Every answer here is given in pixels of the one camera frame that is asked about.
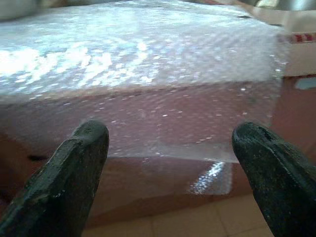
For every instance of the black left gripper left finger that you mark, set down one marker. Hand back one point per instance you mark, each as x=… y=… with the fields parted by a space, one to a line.
x=56 y=187

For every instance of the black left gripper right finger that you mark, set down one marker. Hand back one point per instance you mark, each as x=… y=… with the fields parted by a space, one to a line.
x=279 y=182

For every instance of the clear bubble wrap sheet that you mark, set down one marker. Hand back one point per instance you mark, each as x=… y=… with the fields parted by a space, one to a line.
x=148 y=61

